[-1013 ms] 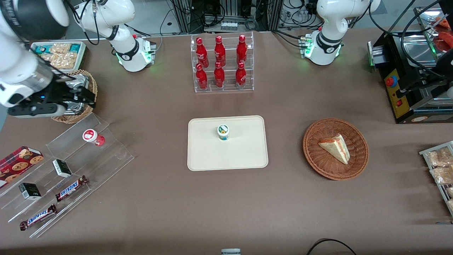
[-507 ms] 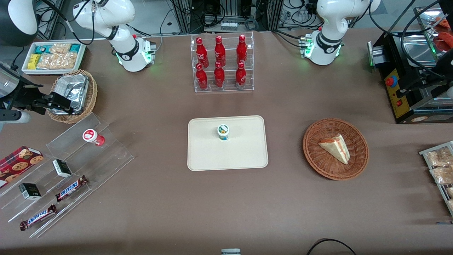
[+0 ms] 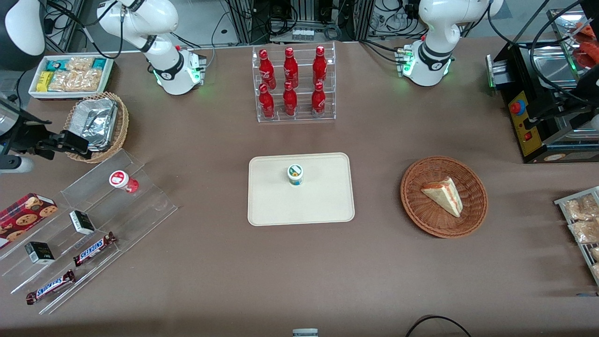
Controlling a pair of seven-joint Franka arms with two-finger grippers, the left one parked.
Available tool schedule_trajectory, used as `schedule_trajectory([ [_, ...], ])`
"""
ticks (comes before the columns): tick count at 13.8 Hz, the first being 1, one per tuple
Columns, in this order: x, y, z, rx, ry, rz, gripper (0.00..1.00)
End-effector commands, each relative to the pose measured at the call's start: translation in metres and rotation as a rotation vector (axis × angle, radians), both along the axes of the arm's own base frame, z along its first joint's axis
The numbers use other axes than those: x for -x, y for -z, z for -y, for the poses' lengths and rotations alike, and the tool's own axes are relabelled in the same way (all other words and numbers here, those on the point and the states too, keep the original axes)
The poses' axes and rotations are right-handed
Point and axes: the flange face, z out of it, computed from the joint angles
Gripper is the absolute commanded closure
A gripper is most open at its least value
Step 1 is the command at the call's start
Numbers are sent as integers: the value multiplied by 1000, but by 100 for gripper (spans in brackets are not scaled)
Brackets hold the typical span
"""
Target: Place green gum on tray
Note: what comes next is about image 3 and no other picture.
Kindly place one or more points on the small grey device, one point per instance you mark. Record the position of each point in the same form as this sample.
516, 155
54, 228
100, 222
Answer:
305, 333

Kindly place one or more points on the oval wicker basket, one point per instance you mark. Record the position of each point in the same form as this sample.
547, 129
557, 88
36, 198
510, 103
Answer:
122, 121

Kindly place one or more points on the teal snack pack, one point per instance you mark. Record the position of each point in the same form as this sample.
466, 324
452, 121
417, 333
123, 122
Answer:
98, 63
55, 64

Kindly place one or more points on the yellow snack pack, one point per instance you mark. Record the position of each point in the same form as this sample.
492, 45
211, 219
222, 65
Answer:
44, 81

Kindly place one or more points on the small yogurt cup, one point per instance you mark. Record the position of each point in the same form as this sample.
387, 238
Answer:
295, 174

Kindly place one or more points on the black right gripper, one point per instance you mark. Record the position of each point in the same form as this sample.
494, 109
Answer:
24, 135

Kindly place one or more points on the tray of packaged snacks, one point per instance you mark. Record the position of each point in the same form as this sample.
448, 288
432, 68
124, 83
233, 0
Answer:
564, 202

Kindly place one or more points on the cream plastic tray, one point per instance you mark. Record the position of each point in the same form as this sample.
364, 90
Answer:
323, 201

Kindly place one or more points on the small black box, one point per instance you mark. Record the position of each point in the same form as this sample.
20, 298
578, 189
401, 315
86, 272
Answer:
40, 252
82, 222

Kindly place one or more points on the snickers bar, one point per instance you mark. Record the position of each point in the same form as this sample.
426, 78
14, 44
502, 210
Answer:
50, 287
95, 248

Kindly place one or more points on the red cookie box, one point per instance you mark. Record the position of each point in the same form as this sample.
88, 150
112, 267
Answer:
23, 216

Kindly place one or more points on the white power strip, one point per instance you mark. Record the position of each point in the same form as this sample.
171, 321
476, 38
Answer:
303, 33

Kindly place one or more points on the red cola bottle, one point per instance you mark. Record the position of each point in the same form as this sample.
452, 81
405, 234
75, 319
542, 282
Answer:
319, 65
318, 100
289, 100
266, 102
266, 70
290, 68

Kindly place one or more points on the round brown wicker basket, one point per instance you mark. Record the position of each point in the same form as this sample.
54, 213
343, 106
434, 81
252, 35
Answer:
421, 210

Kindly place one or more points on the blue tape strip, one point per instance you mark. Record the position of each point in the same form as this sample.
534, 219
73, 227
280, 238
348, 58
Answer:
588, 294

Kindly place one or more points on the black food warmer machine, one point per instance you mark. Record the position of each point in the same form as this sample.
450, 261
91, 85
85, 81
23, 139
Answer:
529, 121

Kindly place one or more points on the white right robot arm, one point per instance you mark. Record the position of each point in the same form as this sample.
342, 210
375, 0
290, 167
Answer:
173, 70

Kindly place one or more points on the clear bagged snack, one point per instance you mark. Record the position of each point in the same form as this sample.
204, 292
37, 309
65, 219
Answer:
75, 81
79, 63

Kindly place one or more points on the white plastic snack bin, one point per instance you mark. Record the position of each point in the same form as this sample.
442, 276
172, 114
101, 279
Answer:
35, 91

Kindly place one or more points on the stacked foil containers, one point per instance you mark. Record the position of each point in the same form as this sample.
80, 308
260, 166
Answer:
96, 119

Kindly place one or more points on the clear acrylic stepped display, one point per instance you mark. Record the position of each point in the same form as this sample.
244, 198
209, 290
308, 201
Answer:
140, 206

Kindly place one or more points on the clear acrylic bottle rack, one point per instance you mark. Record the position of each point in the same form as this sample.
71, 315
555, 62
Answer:
304, 117

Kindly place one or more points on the bagged bread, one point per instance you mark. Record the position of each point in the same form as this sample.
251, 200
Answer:
582, 207
595, 253
586, 231
596, 271

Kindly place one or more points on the red food in warmer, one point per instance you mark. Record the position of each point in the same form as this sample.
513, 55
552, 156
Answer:
587, 49

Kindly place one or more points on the wrapped triangle sandwich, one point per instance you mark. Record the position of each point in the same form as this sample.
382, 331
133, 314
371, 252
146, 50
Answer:
447, 196

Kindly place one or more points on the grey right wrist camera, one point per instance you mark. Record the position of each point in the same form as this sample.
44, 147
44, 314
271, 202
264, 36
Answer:
16, 164

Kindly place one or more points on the red white yogurt cup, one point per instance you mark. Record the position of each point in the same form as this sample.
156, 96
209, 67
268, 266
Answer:
122, 180

